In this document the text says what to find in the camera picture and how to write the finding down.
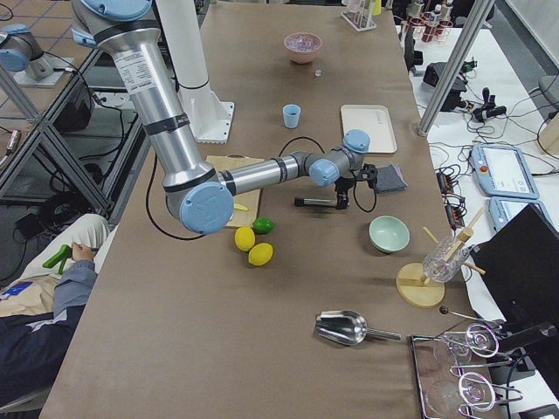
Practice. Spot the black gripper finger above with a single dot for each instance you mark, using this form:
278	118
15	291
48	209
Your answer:
342	201

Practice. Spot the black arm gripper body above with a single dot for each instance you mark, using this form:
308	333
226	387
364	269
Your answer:
341	188

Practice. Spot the steel muddler black tip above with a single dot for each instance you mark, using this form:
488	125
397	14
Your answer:
312	202

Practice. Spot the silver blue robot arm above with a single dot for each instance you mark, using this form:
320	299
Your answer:
18	47
157	50

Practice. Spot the light blue plastic cup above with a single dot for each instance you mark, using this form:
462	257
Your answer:
291	115

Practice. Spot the wooden cup tree stand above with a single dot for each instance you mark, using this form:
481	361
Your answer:
423	284

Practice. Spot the metal ice scoop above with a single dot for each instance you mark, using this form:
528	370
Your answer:
348	328

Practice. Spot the pink bowl of ice cubes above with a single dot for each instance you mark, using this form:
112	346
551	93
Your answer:
302	47

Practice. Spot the grey folded cloth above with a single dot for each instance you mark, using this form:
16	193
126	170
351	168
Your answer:
389	179

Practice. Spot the cream rabbit serving tray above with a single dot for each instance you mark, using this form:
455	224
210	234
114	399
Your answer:
373	120

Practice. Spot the mint green bowl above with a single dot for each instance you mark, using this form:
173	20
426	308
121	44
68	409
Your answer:
389	234

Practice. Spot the green lime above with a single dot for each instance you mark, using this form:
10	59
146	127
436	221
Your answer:
263	225

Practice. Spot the bamboo cutting board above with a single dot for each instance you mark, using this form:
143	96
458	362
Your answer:
249	199

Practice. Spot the yellow lemon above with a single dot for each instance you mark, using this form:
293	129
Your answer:
260	254
244	238

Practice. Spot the clear glass on stand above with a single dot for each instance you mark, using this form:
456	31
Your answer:
445	260

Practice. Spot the blue teach pendant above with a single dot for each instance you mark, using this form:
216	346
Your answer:
503	209
503	171

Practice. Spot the white wire cup rack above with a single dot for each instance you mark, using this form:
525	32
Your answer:
359	14

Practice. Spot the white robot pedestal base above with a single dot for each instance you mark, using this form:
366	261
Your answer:
210	117

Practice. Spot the black wire glass rack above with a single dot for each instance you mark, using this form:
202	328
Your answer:
451	372

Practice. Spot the aluminium frame post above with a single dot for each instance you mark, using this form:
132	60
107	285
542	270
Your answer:
469	32

